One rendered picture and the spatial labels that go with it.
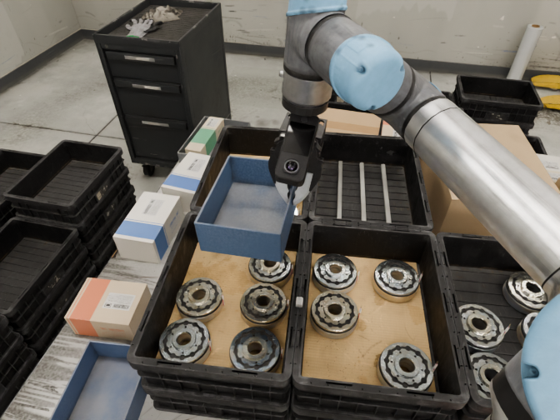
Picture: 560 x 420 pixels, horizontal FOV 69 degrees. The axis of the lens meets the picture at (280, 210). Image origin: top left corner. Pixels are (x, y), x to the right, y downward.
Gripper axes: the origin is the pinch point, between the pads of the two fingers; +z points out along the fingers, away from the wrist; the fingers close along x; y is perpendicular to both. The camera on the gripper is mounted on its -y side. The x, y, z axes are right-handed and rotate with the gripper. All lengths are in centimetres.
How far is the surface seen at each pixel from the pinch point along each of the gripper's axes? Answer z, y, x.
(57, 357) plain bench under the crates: 46, -21, 48
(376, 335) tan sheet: 28.0, -5.3, -22.5
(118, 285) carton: 38, -4, 41
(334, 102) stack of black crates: 64, 157, 5
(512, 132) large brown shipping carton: 18, 75, -59
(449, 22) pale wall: 64, 328, -68
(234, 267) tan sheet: 30.5, 4.8, 12.7
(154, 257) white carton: 42, 10, 39
